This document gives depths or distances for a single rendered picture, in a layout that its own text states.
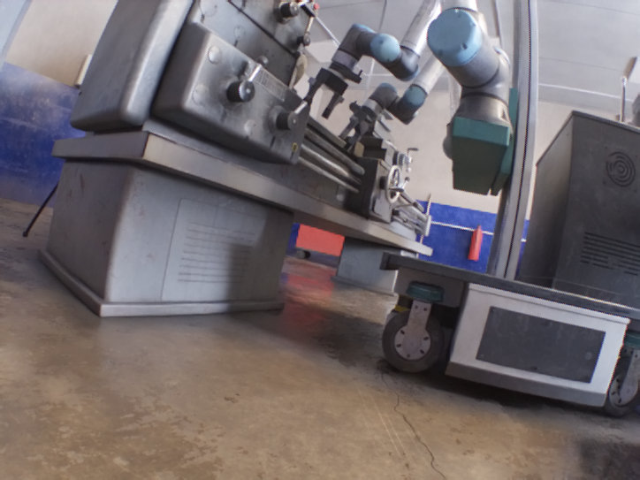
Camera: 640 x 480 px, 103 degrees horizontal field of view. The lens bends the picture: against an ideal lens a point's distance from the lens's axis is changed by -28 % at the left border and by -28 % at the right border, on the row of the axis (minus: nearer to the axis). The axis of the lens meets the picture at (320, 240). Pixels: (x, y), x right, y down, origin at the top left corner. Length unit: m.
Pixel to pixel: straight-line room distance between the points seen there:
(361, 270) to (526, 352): 2.28
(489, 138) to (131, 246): 0.98
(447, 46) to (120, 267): 1.00
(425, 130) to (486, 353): 5.75
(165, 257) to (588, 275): 1.17
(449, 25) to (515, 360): 0.86
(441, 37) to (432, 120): 5.57
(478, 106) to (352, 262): 2.28
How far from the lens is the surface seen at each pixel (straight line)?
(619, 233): 1.10
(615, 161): 1.14
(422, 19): 1.35
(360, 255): 3.07
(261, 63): 1.01
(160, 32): 1.06
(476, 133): 0.99
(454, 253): 5.86
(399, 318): 1.01
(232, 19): 1.24
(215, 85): 0.98
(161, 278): 1.05
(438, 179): 6.13
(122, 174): 0.97
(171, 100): 0.96
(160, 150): 0.86
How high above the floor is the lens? 0.31
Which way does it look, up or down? level
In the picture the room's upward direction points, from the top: 13 degrees clockwise
